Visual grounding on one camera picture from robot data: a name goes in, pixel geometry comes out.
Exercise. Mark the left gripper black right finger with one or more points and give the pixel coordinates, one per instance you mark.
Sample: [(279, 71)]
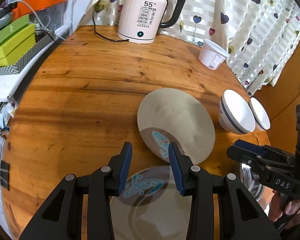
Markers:
[(240, 215)]

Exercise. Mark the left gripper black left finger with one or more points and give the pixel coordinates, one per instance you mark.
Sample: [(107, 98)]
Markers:
[(60, 215)]

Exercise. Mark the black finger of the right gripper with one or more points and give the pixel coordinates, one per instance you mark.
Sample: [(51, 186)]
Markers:
[(245, 152)]

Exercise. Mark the stainless steel bowl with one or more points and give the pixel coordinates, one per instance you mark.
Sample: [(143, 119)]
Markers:
[(251, 181)]

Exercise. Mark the small white blue-striped bowl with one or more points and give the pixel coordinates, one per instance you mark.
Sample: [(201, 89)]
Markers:
[(262, 122)]

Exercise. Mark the large white blue-striped bowl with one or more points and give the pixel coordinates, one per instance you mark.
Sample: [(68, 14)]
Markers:
[(234, 113)]

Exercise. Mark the person right hand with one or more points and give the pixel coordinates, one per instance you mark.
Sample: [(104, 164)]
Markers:
[(276, 211)]

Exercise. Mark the wooden cabinet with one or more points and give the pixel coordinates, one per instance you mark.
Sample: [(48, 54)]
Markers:
[(280, 104)]

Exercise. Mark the black binder clip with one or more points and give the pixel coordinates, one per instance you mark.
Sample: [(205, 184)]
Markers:
[(5, 174)]

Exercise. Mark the white plastic tub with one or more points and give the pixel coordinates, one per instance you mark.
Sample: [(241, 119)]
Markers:
[(212, 55)]

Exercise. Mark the heart pattern curtain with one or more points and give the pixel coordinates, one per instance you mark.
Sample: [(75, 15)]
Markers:
[(260, 36)]

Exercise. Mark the zigzag pattern box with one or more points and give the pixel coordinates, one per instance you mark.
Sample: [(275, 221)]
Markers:
[(17, 67)]

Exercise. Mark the white electric kettle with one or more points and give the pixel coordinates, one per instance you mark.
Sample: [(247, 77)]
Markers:
[(140, 20)]

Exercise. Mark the green gift boxes stack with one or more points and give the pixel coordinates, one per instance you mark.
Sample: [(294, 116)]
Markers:
[(16, 39)]

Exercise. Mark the grey pouch case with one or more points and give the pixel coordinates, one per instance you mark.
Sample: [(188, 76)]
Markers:
[(7, 19)]

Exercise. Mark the orange lidded storage box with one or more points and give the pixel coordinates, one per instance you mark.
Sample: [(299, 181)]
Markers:
[(37, 5)]

